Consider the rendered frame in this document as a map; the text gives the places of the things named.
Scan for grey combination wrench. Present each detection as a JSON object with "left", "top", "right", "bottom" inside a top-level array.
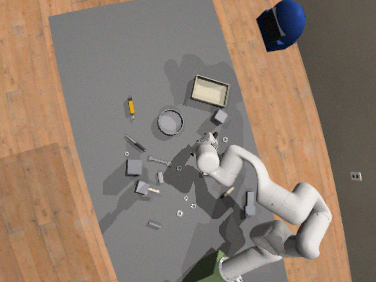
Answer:
[{"left": 148, "top": 156, "right": 172, "bottom": 166}]

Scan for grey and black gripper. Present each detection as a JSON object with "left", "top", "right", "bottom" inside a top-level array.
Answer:
[{"left": 191, "top": 132, "right": 218, "bottom": 158}]

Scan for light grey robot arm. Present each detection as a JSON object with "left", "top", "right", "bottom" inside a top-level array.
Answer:
[{"left": 196, "top": 142, "right": 332, "bottom": 282}]

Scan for beige open box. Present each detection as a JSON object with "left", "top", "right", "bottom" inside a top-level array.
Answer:
[{"left": 191, "top": 75, "right": 230, "bottom": 108}]

